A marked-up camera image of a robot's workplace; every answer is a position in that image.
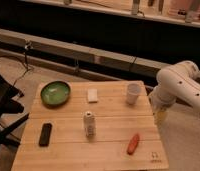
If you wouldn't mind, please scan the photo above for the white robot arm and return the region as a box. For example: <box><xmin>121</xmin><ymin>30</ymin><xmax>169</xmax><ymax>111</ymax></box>
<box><xmin>149</xmin><ymin>61</ymin><xmax>200</xmax><ymax>125</ymax></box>

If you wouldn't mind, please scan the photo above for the green bowl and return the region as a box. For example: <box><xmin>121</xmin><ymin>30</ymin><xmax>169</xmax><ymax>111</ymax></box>
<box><xmin>40</xmin><ymin>81</ymin><xmax>71</xmax><ymax>107</ymax></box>

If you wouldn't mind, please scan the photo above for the white sponge block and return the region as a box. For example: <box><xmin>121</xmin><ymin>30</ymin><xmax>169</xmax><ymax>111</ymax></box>
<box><xmin>87</xmin><ymin>89</ymin><xmax>98</xmax><ymax>103</ymax></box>

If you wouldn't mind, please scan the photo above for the black floor cable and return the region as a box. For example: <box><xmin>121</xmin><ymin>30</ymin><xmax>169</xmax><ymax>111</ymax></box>
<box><xmin>0</xmin><ymin>42</ymin><xmax>36</xmax><ymax>88</ymax></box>

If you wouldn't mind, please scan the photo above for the orange carrot toy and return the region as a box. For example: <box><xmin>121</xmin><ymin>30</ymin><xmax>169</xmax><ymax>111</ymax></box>
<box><xmin>127</xmin><ymin>134</ymin><xmax>140</xmax><ymax>155</ymax></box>

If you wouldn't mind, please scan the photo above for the white plastic bottle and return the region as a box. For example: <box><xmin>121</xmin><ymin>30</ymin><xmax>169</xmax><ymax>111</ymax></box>
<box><xmin>83</xmin><ymin>111</ymin><xmax>96</xmax><ymax>137</ymax></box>

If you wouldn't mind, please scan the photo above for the white paper cup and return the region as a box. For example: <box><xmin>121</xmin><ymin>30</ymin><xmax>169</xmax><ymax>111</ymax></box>
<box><xmin>126</xmin><ymin>83</ymin><xmax>141</xmax><ymax>105</ymax></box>

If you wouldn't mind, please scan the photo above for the black chair base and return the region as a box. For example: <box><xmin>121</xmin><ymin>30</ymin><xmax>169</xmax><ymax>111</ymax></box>
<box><xmin>0</xmin><ymin>75</ymin><xmax>29</xmax><ymax>147</ymax></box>

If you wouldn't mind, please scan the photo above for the black remote control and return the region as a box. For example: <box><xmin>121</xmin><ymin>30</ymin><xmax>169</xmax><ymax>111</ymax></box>
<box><xmin>39</xmin><ymin>123</ymin><xmax>52</xmax><ymax>147</ymax></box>

